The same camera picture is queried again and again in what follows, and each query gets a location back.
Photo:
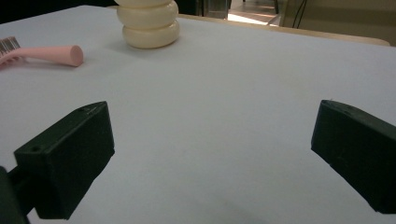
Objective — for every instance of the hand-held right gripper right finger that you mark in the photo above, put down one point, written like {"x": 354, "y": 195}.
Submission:
{"x": 358, "y": 149}

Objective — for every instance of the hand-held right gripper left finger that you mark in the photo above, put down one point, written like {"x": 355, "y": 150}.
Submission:
{"x": 68, "y": 155}

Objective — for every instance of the pink brush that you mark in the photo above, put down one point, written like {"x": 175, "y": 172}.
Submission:
{"x": 56, "y": 53}

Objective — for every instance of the cream ridged cup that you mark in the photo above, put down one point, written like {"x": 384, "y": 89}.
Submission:
{"x": 149, "y": 34}

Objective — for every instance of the white table mat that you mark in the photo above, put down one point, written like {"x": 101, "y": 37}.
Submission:
{"x": 202, "y": 93}

